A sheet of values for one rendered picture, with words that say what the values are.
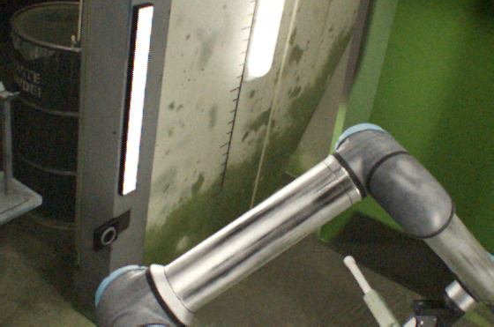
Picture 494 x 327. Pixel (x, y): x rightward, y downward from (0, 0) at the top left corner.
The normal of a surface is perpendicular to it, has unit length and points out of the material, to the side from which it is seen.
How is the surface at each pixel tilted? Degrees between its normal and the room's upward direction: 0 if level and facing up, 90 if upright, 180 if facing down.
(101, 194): 90
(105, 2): 90
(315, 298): 0
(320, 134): 57
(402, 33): 102
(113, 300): 43
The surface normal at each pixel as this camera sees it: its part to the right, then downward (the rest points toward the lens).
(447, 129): -0.55, 0.51
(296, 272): 0.17, -0.85
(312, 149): -0.37, -0.19
